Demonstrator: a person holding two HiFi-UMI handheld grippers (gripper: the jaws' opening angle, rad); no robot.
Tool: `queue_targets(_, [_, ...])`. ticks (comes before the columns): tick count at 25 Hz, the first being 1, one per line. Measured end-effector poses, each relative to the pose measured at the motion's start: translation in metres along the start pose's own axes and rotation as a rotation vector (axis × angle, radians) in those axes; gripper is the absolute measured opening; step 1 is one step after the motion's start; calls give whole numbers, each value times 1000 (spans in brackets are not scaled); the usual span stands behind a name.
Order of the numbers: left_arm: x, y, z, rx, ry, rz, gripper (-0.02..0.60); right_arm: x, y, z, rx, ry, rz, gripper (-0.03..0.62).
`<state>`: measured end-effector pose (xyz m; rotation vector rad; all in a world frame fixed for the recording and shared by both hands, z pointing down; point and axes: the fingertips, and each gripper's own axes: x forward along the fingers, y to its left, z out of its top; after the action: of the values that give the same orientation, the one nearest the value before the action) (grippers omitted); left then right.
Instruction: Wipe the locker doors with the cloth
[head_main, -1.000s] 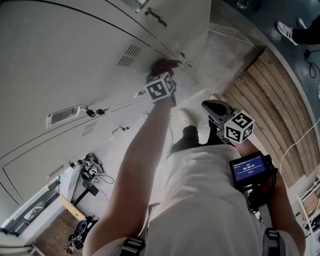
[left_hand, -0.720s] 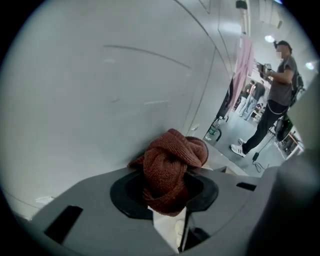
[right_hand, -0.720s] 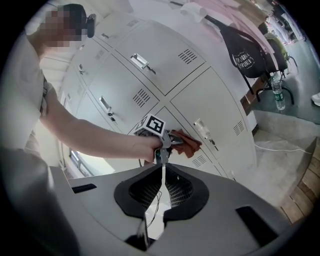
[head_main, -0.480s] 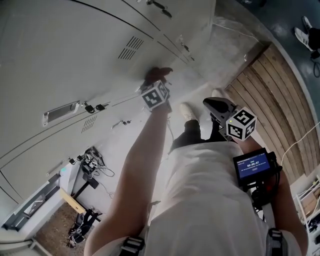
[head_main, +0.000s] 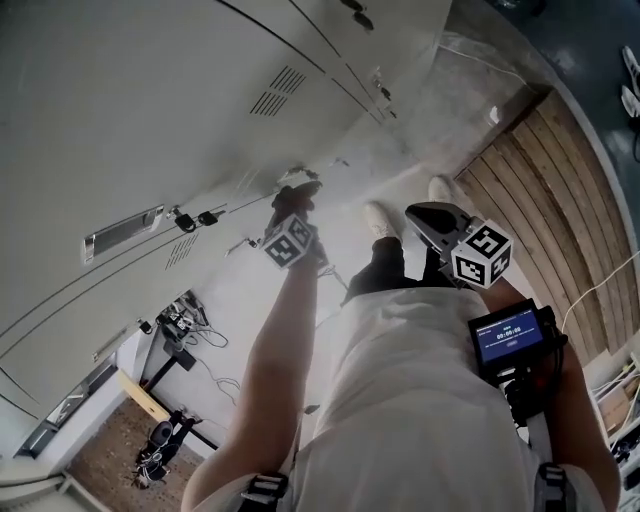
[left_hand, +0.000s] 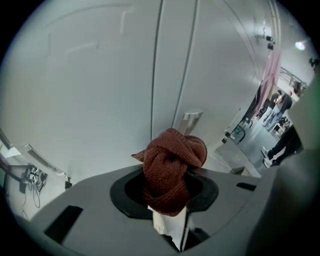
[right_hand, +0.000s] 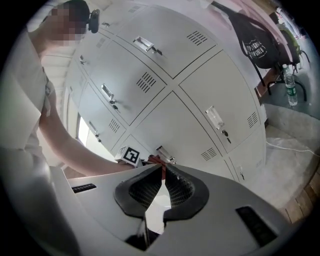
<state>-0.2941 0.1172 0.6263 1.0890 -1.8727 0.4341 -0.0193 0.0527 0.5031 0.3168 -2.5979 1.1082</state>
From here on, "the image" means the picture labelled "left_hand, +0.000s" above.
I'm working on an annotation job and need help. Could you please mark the white floor cable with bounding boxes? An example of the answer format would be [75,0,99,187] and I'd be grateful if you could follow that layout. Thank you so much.
[208,153,245,175]

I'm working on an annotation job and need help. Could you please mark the red-brown knitted cloth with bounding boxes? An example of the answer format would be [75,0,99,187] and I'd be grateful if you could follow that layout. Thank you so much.
[131,127,208,218]

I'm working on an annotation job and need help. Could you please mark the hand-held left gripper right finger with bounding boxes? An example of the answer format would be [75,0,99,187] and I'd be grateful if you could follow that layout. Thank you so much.
[181,166,262,255]

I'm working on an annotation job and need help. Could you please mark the person's black trousers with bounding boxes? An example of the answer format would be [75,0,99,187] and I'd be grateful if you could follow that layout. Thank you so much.
[268,124,305,166]

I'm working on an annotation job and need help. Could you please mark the black power strip with cables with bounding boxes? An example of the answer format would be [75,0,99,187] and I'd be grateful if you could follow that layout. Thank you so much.
[18,162,48,208]

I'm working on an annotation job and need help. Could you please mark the pink hanging garment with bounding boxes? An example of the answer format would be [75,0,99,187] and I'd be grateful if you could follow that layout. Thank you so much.
[249,48,282,121]

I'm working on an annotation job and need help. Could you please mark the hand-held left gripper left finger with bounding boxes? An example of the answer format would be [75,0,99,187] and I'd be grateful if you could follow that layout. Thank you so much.
[29,163,180,256]

